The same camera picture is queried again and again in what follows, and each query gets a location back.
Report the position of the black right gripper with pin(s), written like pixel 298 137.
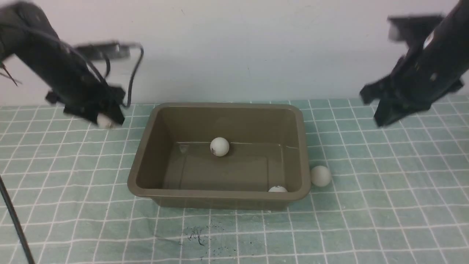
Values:
pixel 416 83

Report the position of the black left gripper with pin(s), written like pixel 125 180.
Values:
pixel 85 99

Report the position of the white ping-pong ball with logo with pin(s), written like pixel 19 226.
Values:
pixel 104 122

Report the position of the plain white ping-pong ball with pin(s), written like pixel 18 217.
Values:
pixel 219 146

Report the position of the white ping-pong ball printed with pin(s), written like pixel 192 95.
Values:
pixel 279 189

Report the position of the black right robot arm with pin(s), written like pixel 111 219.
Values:
pixel 452 34

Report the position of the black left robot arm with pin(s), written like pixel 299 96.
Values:
pixel 27 33

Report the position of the olive green plastic bin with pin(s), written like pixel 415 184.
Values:
pixel 174 166

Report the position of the teal checkered tablecloth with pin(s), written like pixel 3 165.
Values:
pixel 398 195

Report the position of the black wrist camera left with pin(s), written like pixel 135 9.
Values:
pixel 104 50

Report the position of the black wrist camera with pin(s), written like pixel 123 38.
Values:
pixel 104 50
pixel 412 29

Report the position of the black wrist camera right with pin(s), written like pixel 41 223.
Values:
pixel 412 29

